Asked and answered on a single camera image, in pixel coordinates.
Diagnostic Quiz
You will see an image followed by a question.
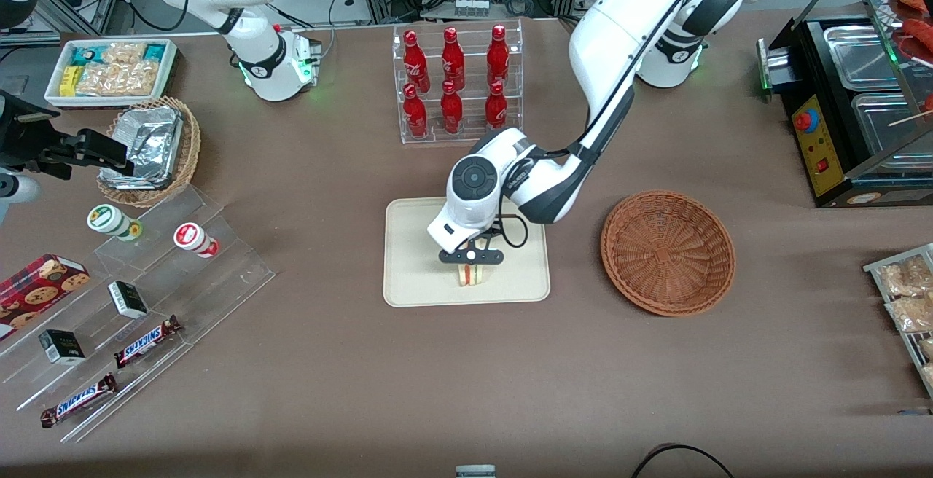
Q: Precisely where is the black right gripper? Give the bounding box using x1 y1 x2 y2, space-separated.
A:
0 92 136 181

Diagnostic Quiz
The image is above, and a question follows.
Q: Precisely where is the beige plastic tray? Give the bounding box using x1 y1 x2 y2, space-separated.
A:
383 193 551 308

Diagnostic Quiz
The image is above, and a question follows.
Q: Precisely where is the light wicker basket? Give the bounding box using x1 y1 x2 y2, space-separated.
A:
96 96 202 208

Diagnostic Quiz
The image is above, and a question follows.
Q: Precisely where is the round brown wicker basket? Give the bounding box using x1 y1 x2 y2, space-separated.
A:
600 190 736 317

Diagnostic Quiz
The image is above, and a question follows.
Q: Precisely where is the tray of wrapped snacks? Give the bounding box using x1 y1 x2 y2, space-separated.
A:
864 243 933 399

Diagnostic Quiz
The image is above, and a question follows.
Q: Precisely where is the silver foil packet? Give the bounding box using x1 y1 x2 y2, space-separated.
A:
109 105 184 173
100 161 167 190

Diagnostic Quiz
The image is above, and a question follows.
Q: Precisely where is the white rectangular snack bin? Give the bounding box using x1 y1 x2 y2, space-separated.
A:
44 38 179 109

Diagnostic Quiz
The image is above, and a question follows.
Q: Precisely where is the green lid cup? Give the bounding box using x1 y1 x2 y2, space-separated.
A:
87 204 144 241

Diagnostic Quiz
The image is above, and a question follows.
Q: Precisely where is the large clear cracker bag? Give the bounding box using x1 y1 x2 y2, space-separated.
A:
77 60 160 97

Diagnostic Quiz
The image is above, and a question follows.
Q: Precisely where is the small clear cracker bag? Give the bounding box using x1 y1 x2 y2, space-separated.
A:
102 42 147 66

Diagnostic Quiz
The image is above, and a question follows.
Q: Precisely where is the clear acrylic bottle rack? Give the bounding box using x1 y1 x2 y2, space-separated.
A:
392 19 524 146

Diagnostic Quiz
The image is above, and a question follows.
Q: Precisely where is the red lid cup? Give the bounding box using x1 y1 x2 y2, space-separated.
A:
173 222 220 259

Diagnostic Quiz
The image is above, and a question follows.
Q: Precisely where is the red tartan cookie box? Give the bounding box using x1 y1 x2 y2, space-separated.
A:
0 254 91 341

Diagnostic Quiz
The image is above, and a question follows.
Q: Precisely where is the small black box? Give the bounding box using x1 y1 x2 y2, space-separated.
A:
39 329 86 365
108 281 149 319

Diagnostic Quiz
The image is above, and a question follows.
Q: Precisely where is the red cola bottle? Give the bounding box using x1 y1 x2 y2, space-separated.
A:
440 80 464 135
403 29 429 93
485 81 508 131
442 26 466 91
487 24 510 87
403 83 429 138

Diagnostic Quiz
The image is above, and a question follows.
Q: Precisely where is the clear acrylic stepped display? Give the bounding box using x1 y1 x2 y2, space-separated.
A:
0 185 276 444

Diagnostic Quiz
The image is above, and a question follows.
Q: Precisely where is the snickers bar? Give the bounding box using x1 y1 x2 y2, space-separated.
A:
114 316 182 369
40 373 118 428

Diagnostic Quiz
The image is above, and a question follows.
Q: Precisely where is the black food warmer machine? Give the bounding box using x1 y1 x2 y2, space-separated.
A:
757 0 933 209

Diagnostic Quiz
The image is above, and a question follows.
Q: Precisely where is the steel warmer pan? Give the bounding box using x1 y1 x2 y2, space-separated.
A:
824 24 906 92
851 92 933 174

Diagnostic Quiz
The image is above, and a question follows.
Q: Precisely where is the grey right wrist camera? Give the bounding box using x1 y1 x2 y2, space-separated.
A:
0 172 42 225

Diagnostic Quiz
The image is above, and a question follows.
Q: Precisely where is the black cable loop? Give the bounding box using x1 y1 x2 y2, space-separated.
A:
631 444 735 478

